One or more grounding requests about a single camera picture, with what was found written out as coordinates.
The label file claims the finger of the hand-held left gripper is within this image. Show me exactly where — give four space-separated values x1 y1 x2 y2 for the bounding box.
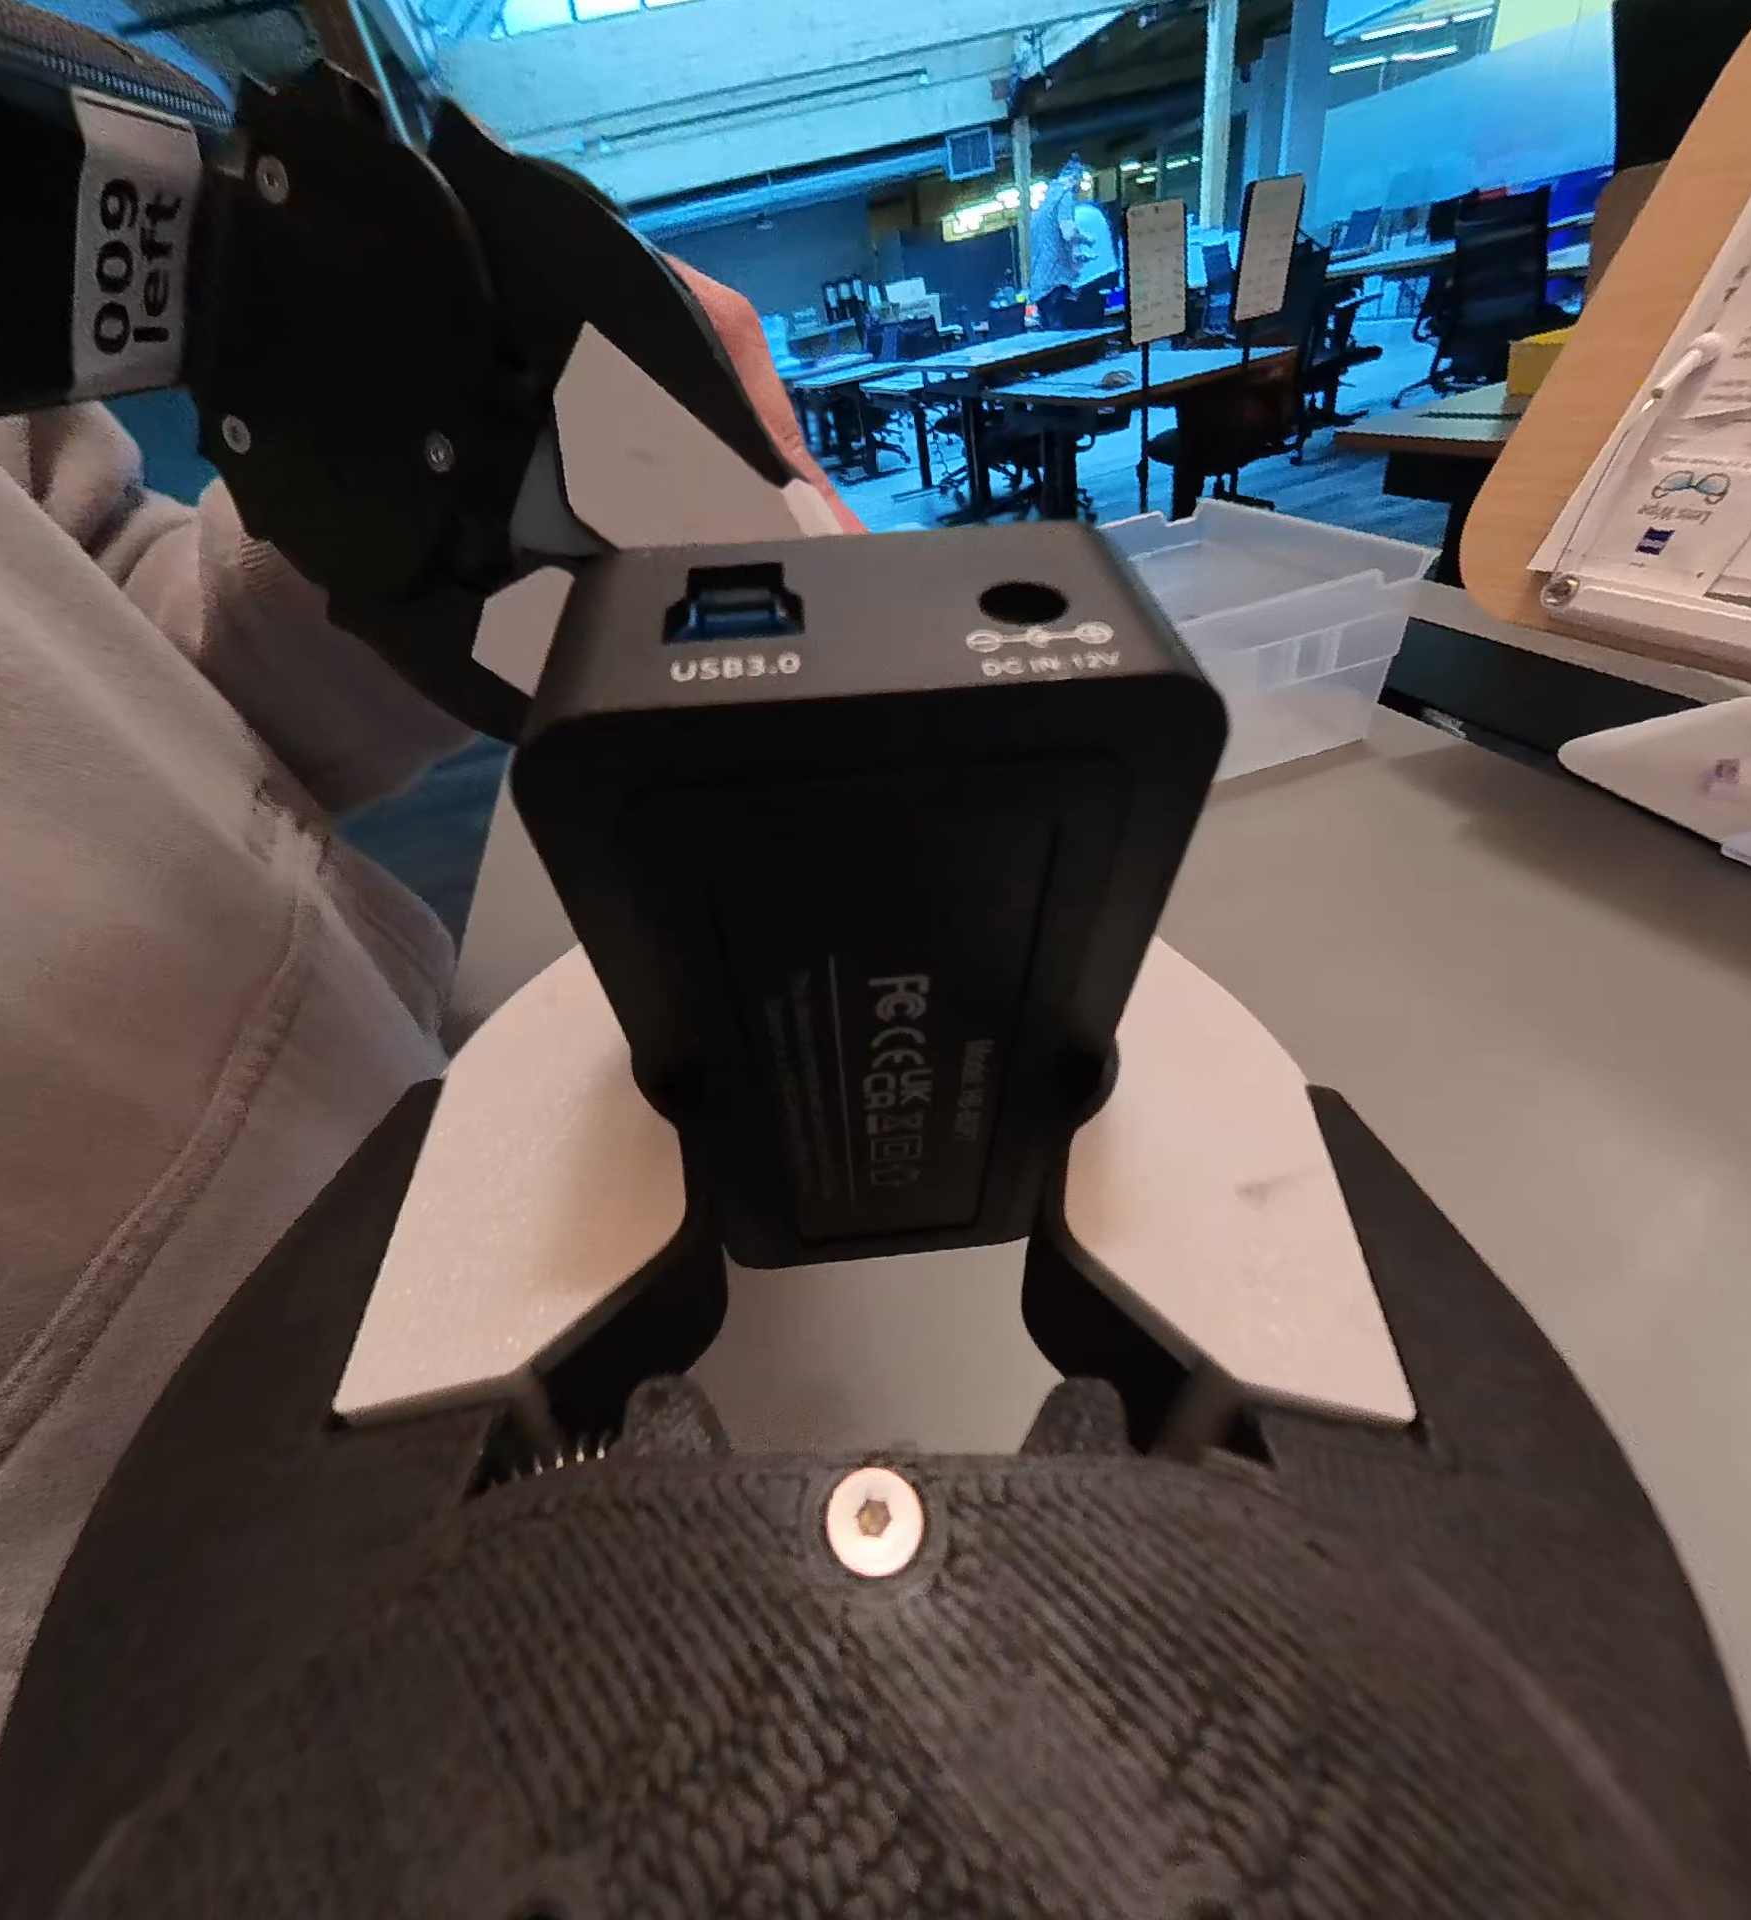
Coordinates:
471 558 583 722
431 105 838 564

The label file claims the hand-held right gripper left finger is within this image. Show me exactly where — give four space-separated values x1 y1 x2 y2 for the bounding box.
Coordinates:
332 961 738 1464

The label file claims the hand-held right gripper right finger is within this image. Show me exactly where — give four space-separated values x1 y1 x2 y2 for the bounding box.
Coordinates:
1022 942 1419 1464

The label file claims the black multi-port hub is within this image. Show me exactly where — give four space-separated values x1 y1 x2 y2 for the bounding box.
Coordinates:
513 523 1231 1275

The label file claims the person's left hand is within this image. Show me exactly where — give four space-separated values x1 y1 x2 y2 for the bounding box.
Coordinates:
665 254 870 535

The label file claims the long grey table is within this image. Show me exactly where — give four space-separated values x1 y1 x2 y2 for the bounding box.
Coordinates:
859 326 1118 482
986 346 1297 512

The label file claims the person's beige hoodie torso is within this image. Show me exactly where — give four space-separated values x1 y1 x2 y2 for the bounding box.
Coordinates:
0 398 516 1653

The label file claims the white standing board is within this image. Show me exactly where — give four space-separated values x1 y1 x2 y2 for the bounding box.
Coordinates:
1233 175 1305 325
1122 196 1191 348

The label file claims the clear plastic bin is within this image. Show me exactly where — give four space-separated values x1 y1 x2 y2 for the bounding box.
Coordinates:
1107 499 1443 784

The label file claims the white stand base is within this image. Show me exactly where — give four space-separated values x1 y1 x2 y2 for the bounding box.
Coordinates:
1558 698 1751 901

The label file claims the black office chair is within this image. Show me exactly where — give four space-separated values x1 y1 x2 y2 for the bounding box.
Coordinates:
1264 240 1357 452
1421 187 1552 400

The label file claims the wooden desk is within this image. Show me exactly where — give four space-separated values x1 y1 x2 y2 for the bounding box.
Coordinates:
1332 382 1537 542

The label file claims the wooden clipboard stand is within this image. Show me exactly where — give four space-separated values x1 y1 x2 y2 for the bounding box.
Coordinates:
1460 0 1751 700

